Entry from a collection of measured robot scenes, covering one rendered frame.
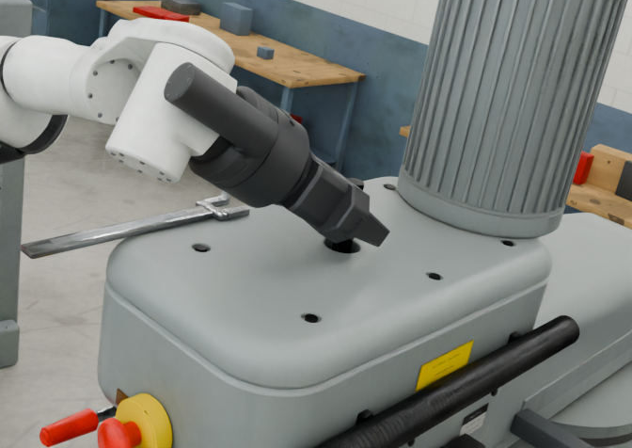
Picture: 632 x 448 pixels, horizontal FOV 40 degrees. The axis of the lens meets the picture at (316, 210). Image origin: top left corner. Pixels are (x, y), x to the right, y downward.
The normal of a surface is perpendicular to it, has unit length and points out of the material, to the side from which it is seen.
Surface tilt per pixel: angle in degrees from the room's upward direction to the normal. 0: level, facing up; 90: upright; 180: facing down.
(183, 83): 60
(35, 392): 0
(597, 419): 0
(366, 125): 90
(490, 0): 90
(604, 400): 0
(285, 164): 81
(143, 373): 90
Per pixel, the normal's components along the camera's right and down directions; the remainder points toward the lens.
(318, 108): -0.68, 0.17
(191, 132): 0.65, 0.14
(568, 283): 0.17, -0.91
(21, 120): 0.52, 0.58
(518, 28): -0.30, 0.32
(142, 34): -0.53, -0.38
